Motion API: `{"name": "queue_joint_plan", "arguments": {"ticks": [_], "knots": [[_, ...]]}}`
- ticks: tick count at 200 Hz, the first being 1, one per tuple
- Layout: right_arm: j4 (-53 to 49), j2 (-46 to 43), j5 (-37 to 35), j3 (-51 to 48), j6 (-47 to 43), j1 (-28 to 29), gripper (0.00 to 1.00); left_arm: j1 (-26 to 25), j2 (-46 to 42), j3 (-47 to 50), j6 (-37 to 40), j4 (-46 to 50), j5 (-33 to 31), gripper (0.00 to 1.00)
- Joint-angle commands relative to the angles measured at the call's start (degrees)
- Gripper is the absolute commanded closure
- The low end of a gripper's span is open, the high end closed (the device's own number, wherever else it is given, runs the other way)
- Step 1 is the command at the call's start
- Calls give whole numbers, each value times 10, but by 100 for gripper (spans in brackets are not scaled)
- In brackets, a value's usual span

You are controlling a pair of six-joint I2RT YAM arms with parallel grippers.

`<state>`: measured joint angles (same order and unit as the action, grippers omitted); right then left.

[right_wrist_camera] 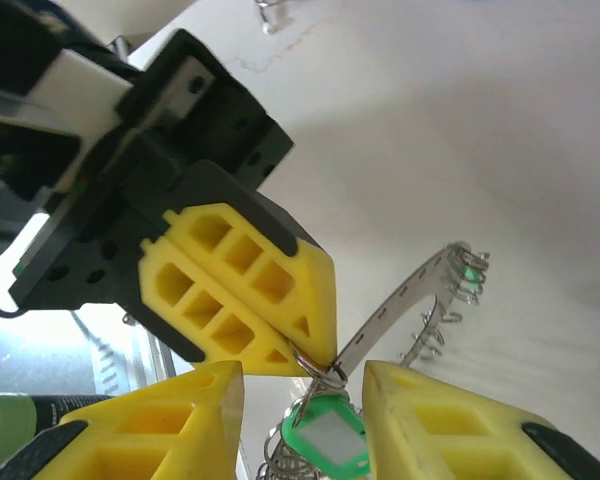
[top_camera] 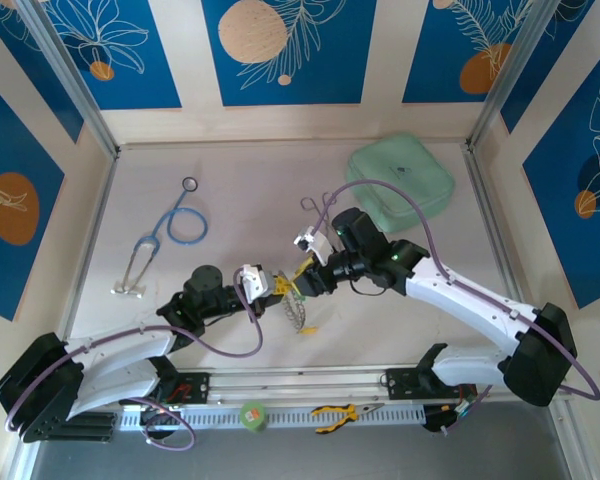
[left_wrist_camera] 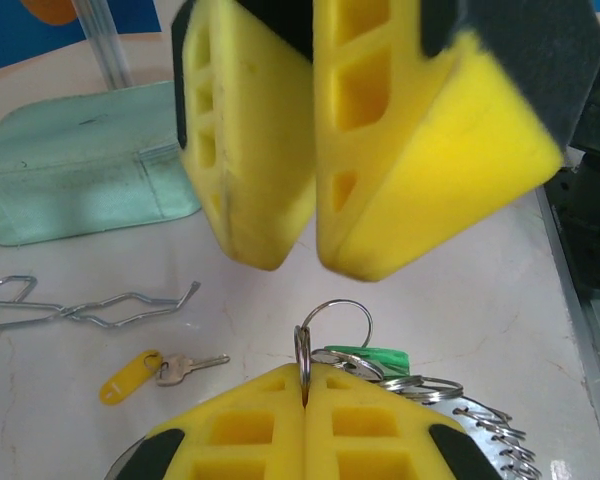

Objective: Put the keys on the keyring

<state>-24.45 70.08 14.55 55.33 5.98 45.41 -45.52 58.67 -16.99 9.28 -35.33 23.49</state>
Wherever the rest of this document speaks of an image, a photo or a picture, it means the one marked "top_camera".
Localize metal key ring chain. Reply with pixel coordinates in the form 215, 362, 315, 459
282, 292, 309, 331

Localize mint green zip pouch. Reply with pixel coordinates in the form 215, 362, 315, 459
344, 131, 456, 235

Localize blue stethoscope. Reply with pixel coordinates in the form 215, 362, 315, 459
110, 177, 211, 299

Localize green tape roll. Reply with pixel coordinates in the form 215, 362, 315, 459
238, 398, 268, 434

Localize yellow black pliers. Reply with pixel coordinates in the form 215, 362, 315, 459
310, 401, 386, 435

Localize black aluminium extrusion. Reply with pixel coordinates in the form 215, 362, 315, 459
54, 414, 117, 444

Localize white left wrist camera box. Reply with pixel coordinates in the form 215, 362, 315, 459
239, 263, 272, 304

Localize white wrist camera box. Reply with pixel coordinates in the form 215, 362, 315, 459
293, 225, 334, 266
239, 263, 272, 304

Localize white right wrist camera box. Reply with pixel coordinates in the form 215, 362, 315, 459
293, 225, 334, 266

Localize metal wire tongs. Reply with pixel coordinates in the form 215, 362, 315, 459
299, 191, 339, 214

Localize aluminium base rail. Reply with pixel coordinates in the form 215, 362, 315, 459
177, 367, 576, 401

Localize red and black wires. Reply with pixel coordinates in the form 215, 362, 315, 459
169, 380, 197, 402

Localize aluminium table edge rail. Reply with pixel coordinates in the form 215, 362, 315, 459
461, 144, 526, 304
57, 149, 120, 341

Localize grey slotted cable duct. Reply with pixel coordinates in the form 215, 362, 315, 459
119, 403, 427, 431

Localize black plastic bracket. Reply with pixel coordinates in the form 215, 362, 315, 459
422, 405, 461, 435

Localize coloured wire bundle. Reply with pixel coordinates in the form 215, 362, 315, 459
449, 384, 481, 417

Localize aluminium frame post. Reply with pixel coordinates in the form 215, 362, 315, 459
547, 399, 589, 480
4, 442, 39, 480
17, 0, 121, 159
467, 0, 564, 151

